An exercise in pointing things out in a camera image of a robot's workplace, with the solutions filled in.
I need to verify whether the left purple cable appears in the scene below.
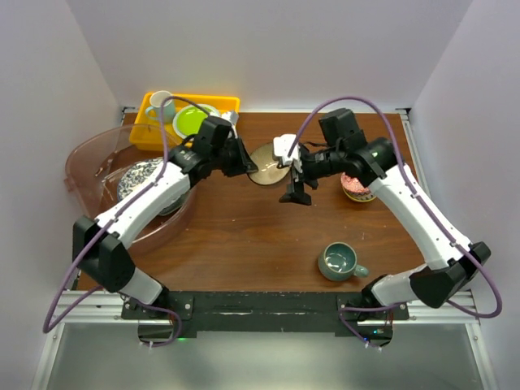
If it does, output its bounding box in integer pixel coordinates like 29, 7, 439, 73
42, 96, 228, 349

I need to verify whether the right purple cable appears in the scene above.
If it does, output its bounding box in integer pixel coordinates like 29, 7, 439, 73
288, 95, 504, 353

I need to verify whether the pale green white mug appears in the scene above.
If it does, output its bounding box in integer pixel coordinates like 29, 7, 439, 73
145, 90, 176, 124

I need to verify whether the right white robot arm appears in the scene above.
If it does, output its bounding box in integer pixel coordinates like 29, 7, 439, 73
274, 108, 491, 319

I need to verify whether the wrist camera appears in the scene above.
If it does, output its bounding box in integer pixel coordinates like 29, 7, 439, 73
273, 134, 301, 171
221, 110, 239, 137

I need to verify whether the clear pink plastic bin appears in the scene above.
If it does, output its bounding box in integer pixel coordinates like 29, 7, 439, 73
65, 124, 196, 255

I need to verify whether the green rim lettered plate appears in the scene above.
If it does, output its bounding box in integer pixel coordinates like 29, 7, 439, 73
158, 192, 190, 216

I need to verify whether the yellow plastic tray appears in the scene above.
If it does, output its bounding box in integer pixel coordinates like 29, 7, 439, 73
128, 91, 241, 156

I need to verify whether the dark floral plate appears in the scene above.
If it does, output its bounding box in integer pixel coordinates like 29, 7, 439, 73
116, 158, 163, 202

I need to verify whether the yellow rim blue bowl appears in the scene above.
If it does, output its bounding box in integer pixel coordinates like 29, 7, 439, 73
343, 188, 376, 203

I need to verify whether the purple cable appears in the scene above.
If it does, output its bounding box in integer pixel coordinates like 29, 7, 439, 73
42, 96, 228, 349
288, 95, 504, 353

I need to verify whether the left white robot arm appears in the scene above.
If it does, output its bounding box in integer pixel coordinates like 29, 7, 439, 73
73, 111, 258, 319

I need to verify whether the red patterned bowl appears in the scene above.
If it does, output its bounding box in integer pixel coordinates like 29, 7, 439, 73
340, 173, 371, 197

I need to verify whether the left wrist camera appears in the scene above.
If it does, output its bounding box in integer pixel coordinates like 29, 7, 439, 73
221, 110, 239, 137

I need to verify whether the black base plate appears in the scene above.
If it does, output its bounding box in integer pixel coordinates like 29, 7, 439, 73
121, 290, 407, 339

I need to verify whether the lime green plate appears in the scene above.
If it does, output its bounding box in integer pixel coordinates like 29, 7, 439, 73
171, 104, 220, 140

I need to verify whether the cream patterned bowl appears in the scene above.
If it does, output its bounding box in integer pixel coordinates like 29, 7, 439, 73
247, 142, 289, 186

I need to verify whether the teal ceramic mug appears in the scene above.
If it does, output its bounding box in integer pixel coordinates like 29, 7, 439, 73
317, 242, 370, 282

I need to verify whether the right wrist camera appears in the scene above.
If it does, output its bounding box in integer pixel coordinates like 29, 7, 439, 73
273, 134, 301, 171

